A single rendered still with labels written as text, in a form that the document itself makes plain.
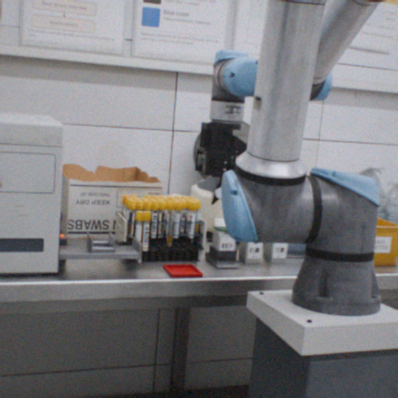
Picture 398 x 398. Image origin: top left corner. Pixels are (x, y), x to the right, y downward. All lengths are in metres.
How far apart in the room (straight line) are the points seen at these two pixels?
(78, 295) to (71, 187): 0.37
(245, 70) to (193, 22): 0.74
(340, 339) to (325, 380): 0.07
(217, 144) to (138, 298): 0.37
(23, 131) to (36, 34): 0.67
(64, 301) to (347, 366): 0.55
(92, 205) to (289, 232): 0.66
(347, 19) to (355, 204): 0.30
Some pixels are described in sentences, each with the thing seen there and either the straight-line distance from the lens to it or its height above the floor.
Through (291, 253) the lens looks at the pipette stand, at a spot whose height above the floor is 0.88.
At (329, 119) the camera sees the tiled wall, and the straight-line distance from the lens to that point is 2.11.
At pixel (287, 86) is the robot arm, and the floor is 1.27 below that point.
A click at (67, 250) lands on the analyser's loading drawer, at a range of 1.26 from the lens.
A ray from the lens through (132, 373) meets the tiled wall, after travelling 2.08.
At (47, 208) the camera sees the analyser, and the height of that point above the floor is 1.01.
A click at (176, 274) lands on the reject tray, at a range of 1.25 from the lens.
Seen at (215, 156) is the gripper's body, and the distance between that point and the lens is 1.30.
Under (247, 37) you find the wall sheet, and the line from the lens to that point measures 1.96.
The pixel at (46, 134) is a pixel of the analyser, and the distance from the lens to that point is 1.17.
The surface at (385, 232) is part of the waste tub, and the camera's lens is 1.52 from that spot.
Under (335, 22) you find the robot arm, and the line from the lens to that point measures 1.07.
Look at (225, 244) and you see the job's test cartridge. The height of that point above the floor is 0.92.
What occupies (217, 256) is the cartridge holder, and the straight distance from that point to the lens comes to 1.35.
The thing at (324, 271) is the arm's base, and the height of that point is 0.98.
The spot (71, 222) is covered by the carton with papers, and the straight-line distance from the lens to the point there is 1.51.
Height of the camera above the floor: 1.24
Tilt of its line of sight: 10 degrees down
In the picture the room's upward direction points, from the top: 5 degrees clockwise
